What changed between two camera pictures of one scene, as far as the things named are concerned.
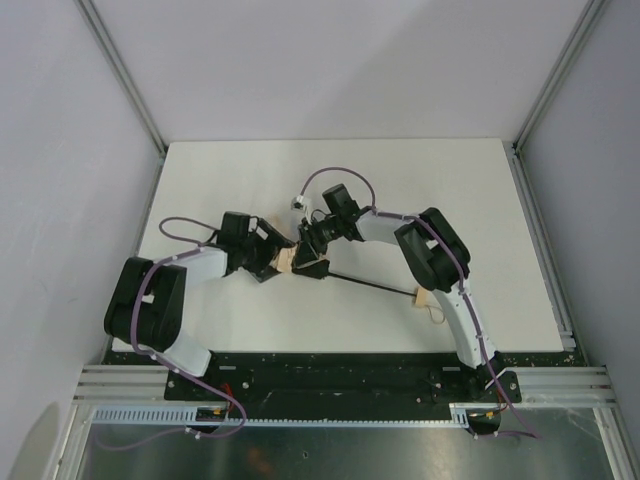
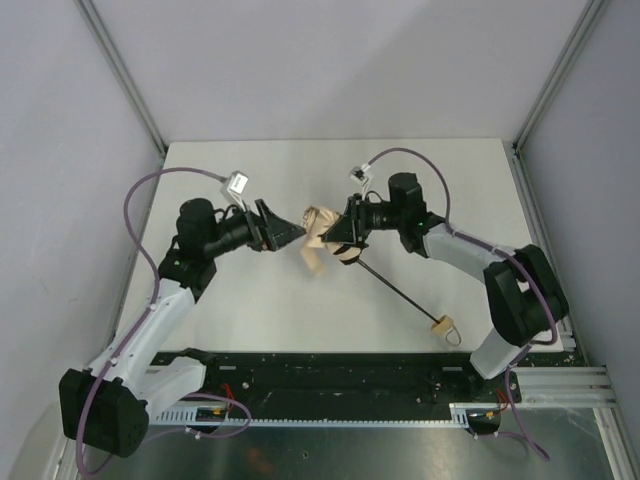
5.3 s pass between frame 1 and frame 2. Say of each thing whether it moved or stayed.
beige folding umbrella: moved
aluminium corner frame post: stayed
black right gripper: moved
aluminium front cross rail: stayed
